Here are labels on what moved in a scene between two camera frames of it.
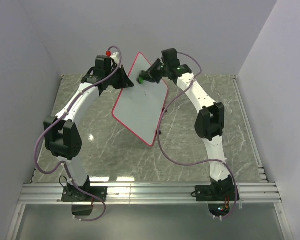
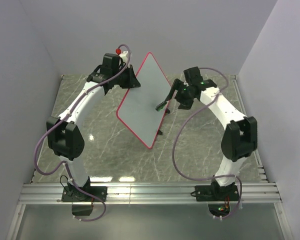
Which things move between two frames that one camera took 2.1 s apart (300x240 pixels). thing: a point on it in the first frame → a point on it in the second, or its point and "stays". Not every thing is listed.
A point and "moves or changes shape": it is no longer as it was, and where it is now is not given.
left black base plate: [73, 194] stays
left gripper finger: [125, 80] → [131, 79]
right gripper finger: [148, 75] → [177, 84]
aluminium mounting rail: [147, 193] stays
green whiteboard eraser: [141, 80] → [161, 106]
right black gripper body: [158, 68] → [183, 96]
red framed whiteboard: [140, 107] moves or changes shape
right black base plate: [215, 193] stays
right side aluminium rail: [263, 174] stays
